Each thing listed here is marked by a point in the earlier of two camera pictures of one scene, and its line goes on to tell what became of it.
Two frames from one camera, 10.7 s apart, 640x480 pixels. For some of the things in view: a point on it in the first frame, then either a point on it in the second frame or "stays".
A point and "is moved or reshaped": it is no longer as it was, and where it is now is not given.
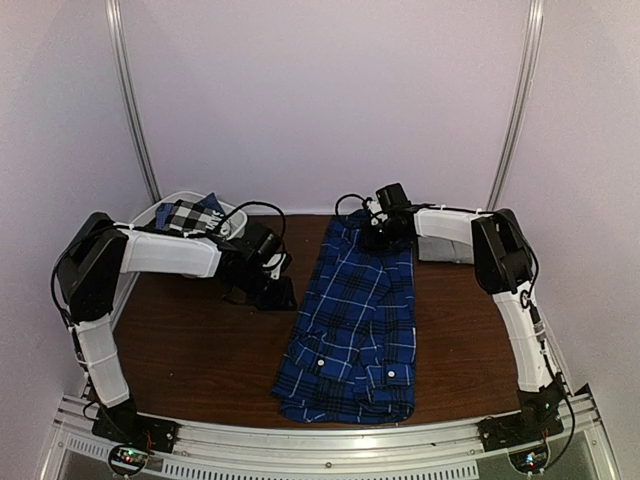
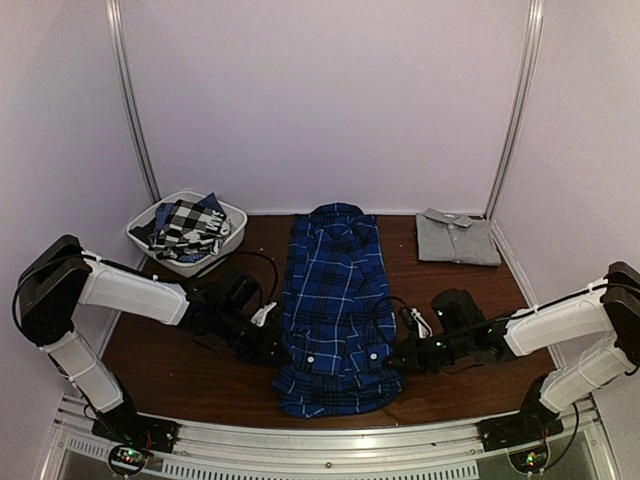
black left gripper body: [260, 294] -> [252, 347]
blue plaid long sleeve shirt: [352, 358] is moved or reshaped
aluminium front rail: [337, 451] stays
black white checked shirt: [192, 217] stays
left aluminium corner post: [120, 61] stays
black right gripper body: [385, 238] -> [428, 359]
